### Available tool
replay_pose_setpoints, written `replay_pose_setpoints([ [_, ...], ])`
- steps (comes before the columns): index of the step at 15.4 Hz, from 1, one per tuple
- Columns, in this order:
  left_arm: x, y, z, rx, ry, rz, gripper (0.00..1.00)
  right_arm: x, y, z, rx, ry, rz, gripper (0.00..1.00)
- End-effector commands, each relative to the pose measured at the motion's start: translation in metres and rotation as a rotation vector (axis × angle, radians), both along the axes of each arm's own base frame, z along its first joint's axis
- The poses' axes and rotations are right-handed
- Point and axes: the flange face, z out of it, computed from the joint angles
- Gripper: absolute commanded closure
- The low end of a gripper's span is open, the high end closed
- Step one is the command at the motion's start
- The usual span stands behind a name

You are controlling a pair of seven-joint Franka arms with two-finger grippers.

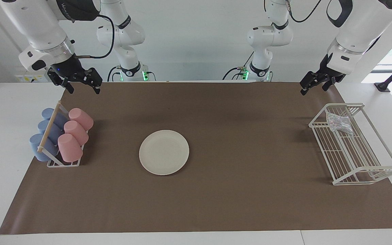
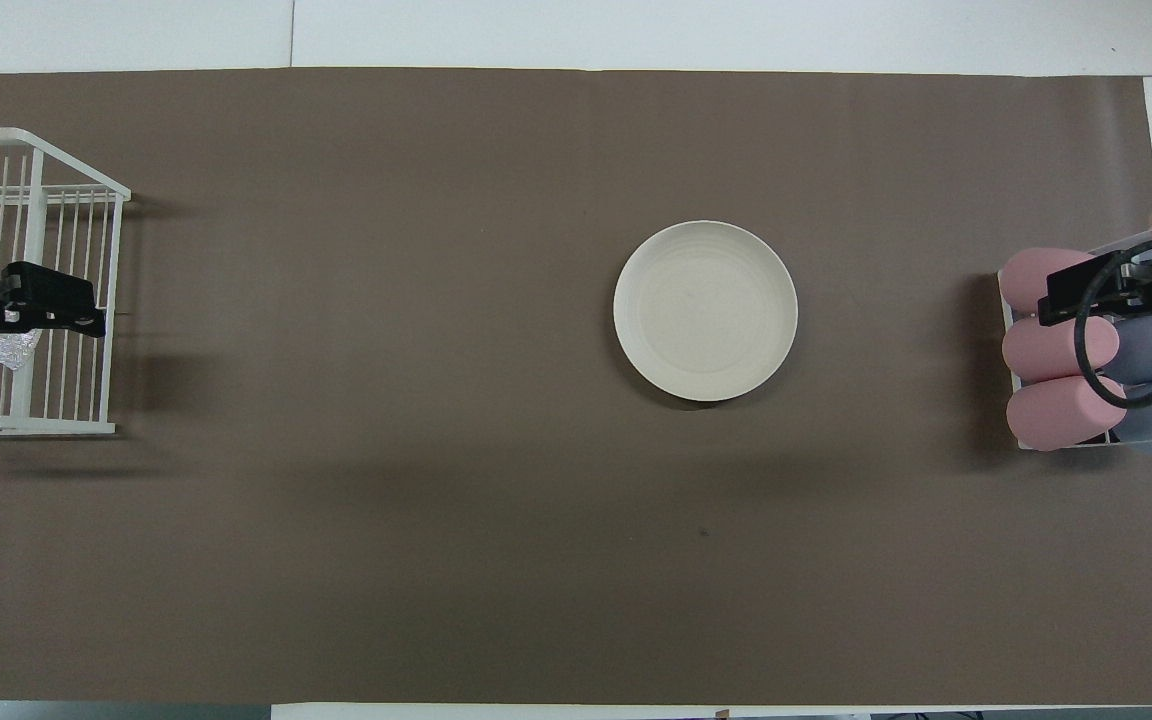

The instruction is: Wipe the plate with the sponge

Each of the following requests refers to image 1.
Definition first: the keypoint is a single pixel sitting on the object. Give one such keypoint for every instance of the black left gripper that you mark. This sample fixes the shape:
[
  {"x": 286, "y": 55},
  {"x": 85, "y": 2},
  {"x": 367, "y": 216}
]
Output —
[{"x": 323, "y": 75}]

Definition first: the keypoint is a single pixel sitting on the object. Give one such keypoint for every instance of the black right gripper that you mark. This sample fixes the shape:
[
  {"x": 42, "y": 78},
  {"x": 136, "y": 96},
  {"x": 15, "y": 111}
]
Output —
[{"x": 70, "y": 68}]

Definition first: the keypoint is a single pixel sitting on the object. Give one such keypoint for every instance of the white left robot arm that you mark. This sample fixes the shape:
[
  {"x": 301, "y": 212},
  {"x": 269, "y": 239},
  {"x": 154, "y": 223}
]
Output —
[{"x": 362, "y": 27}]

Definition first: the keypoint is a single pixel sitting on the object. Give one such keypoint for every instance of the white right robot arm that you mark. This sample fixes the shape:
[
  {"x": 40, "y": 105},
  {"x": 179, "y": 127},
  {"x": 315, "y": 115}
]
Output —
[{"x": 39, "y": 23}]

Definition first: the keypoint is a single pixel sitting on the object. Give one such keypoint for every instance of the cream round plate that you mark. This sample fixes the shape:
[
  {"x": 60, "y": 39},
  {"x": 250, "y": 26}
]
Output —
[{"x": 164, "y": 152}]

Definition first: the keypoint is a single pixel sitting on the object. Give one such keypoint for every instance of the pink plastic cup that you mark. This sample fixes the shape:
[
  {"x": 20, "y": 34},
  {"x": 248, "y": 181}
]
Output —
[
  {"x": 70, "y": 148},
  {"x": 77, "y": 132},
  {"x": 81, "y": 118}
]

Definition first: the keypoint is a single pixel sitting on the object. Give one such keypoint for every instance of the blue plastic cup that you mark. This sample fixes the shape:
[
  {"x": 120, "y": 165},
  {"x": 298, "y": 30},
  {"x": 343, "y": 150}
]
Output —
[
  {"x": 60, "y": 118},
  {"x": 55, "y": 132},
  {"x": 36, "y": 146}
]

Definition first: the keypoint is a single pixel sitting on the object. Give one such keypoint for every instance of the white cup holder rack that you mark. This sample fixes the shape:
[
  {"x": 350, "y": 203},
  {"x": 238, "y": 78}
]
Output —
[{"x": 49, "y": 130}]

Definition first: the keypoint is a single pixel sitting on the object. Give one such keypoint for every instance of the brown table mat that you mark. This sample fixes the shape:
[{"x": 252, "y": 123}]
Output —
[{"x": 237, "y": 197}]

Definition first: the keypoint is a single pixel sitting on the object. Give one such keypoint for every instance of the white wall outlet box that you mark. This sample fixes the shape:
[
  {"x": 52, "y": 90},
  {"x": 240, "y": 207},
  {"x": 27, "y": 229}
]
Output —
[{"x": 29, "y": 79}]

